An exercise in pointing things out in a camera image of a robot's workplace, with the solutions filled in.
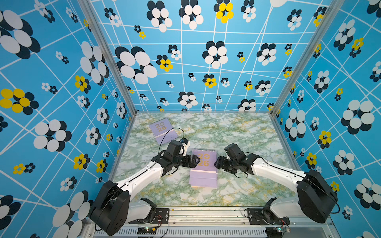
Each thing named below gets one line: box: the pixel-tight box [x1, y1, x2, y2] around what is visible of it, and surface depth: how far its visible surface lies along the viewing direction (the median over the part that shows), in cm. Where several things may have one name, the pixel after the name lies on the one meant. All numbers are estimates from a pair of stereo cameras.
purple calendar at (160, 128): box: [149, 117, 179, 146], surface depth 111 cm
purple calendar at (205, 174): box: [189, 148, 218, 188], surface depth 84 cm
